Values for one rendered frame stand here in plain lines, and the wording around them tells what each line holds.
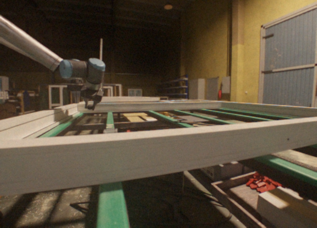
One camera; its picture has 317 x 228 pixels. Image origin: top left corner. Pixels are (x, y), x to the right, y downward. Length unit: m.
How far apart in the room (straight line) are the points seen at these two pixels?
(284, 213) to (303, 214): 0.05
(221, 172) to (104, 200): 0.60
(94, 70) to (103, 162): 0.67
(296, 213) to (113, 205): 0.49
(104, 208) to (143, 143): 0.10
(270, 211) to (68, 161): 0.55
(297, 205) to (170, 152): 0.45
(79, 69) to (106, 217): 0.73
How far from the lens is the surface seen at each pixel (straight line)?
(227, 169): 0.77
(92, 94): 0.92
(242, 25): 8.90
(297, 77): 6.96
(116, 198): 0.23
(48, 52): 0.99
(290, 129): 0.49
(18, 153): 0.28
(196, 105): 1.48
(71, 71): 0.84
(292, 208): 0.60
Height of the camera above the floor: 1.00
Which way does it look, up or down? 6 degrees down
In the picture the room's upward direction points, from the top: straight up
